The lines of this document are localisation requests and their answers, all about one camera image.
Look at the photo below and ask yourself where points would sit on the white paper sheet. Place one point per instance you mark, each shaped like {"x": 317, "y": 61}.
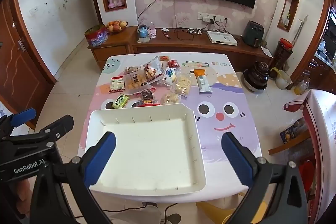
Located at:
{"x": 267, "y": 51}

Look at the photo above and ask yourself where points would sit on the clear bag of pale cookies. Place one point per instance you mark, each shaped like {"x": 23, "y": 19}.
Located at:
{"x": 170, "y": 98}

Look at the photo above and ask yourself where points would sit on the round red purple tin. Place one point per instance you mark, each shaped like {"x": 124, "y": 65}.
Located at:
{"x": 96, "y": 37}

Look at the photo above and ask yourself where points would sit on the dark brown red-label packet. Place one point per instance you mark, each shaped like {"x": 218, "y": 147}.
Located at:
{"x": 147, "y": 96}

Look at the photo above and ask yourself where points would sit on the blue box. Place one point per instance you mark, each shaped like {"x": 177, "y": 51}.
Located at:
{"x": 291, "y": 133}

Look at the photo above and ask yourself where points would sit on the small red snack packet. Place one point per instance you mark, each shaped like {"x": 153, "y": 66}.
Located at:
{"x": 172, "y": 64}

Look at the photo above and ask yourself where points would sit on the white set-top box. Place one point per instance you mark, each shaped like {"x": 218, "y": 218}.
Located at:
{"x": 221, "y": 38}

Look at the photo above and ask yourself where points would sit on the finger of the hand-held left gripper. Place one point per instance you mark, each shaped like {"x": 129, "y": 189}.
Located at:
{"x": 23, "y": 116}
{"x": 57, "y": 127}

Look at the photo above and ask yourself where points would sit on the clear bag of pale biscuits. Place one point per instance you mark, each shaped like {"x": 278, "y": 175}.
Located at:
{"x": 182, "y": 85}

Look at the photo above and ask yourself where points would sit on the small white remote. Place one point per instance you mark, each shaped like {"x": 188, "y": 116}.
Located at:
{"x": 165, "y": 29}

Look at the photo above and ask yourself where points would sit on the wooden television cabinet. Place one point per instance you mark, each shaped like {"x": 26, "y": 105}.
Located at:
{"x": 183, "y": 46}

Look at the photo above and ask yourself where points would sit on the brown ceramic jar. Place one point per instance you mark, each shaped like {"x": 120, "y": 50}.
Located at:
{"x": 257, "y": 77}

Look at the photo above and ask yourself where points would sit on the red bucket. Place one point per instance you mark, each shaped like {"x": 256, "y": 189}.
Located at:
{"x": 307, "y": 174}

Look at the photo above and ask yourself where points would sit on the cartoon printed tablecloth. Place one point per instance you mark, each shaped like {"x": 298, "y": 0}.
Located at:
{"x": 223, "y": 98}

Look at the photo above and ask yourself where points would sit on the small green snack packet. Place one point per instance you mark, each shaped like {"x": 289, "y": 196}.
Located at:
{"x": 120, "y": 101}

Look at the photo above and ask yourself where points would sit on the brown wooden door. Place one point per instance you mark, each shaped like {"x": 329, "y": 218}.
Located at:
{"x": 21, "y": 69}

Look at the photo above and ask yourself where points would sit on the pink toy figure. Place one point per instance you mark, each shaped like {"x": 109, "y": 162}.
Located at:
{"x": 152, "y": 33}

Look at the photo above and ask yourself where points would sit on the blue white round packet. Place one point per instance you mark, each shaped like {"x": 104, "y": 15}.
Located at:
{"x": 170, "y": 75}

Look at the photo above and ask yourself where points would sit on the white red covered fridge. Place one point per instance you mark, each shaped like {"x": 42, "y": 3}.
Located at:
{"x": 324, "y": 140}

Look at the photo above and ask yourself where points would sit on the yellow oil bottle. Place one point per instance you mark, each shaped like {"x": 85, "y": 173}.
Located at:
{"x": 300, "y": 87}

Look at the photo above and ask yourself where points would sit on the white plastic tray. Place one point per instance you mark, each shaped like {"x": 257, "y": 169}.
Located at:
{"x": 147, "y": 150}

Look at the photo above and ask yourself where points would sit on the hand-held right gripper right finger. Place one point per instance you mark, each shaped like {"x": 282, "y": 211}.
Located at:
{"x": 236, "y": 158}

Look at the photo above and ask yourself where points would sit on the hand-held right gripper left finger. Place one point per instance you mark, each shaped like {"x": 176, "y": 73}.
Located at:
{"x": 101, "y": 158}

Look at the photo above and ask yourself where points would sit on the orange white bar packet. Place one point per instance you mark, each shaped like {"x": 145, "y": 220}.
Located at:
{"x": 202, "y": 81}

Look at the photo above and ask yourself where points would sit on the white wall sockets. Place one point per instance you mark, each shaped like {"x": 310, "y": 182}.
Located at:
{"x": 207, "y": 16}

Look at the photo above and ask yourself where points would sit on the person's left hand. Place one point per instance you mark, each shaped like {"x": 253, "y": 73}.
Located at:
{"x": 23, "y": 192}

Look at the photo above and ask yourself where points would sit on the red orange snack packet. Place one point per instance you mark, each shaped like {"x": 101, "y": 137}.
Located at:
{"x": 164, "y": 58}

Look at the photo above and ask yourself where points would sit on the tall dark red-lid container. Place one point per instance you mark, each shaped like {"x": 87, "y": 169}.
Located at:
{"x": 283, "y": 54}

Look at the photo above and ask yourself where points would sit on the bowl of fruit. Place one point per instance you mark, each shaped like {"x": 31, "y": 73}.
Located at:
{"x": 116, "y": 26}

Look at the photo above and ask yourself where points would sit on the dark green air fryer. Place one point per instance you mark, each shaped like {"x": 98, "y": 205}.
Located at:
{"x": 252, "y": 33}

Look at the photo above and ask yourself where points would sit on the yellow stool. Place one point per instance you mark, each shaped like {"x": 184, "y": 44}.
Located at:
{"x": 210, "y": 209}

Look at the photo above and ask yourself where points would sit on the blue snow globe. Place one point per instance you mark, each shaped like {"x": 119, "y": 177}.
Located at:
{"x": 143, "y": 32}

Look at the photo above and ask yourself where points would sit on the dark nut snack packet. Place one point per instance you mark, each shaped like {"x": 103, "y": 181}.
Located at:
{"x": 130, "y": 70}

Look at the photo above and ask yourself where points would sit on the clear bag of yellow pastries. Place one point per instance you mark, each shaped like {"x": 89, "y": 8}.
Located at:
{"x": 135, "y": 81}

